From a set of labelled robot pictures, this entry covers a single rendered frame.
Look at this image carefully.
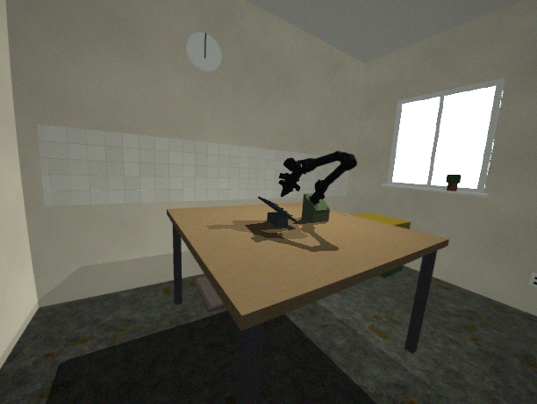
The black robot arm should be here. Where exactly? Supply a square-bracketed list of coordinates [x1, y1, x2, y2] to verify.
[279, 151, 357, 204]

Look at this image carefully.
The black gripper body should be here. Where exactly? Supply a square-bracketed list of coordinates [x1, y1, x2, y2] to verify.
[279, 173, 300, 191]

